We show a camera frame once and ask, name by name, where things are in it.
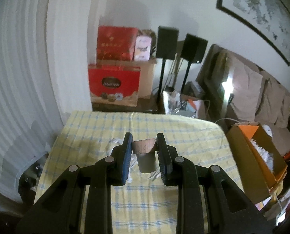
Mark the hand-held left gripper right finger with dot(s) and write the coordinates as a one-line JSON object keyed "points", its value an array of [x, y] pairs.
{"points": [[161, 156]]}

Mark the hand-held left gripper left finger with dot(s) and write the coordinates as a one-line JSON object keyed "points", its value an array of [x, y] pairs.
{"points": [[127, 156]]}

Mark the wooden-topped bottle stopper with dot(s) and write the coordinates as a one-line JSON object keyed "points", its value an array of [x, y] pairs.
{"points": [[145, 148]]}

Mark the cardboard box with orange lining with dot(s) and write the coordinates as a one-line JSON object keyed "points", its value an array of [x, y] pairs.
{"points": [[242, 156]]}

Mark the white feather duster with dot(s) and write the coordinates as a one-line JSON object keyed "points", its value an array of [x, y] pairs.
{"points": [[263, 153]]}

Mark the yellow checkered tablecloth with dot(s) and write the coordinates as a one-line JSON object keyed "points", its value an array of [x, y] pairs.
{"points": [[91, 131]]}

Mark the dark wooden low cabinet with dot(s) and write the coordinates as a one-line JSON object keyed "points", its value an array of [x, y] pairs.
{"points": [[147, 104]]}

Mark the open box of clutter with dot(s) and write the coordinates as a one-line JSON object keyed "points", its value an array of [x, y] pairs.
{"points": [[184, 104]]}

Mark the red gift box lower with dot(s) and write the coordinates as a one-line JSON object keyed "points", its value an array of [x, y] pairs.
{"points": [[113, 85]]}

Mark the red gift box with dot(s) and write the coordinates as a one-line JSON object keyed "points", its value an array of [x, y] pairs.
{"points": [[115, 42], [113, 85]]}

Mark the black speaker stand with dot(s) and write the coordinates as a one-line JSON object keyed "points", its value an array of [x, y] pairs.
{"points": [[162, 82], [185, 78]]}

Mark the plain brown cardboard box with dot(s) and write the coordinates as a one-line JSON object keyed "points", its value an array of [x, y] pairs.
{"points": [[147, 78]]}

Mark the black power unit with light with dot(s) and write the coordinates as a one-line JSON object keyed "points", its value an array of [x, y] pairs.
{"points": [[226, 90]]}

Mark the brown sofa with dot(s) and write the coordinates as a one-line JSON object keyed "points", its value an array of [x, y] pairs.
{"points": [[208, 73]]}

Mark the pink and white box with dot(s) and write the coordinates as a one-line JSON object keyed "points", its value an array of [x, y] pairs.
{"points": [[143, 48]]}

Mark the white dome lamp device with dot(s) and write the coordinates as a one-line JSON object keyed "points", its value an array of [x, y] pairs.
{"points": [[268, 130]]}

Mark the large brown cushion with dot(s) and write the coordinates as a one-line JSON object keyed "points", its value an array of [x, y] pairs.
{"points": [[247, 87]]}

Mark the black speaker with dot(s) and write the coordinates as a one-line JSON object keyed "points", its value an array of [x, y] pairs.
{"points": [[167, 42], [194, 48]]}

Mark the medium brown cushion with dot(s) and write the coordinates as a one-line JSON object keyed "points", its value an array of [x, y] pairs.
{"points": [[270, 100]]}

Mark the white curtain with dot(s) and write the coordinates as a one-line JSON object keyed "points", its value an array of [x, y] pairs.
{"points": [[25, 78]]}

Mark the small brown cushion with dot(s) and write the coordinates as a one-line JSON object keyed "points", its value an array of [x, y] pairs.
{"points": [[285, 109]]}

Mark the framed ink painting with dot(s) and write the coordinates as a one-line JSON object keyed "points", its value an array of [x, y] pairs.
{"points": [[259, 12]]}

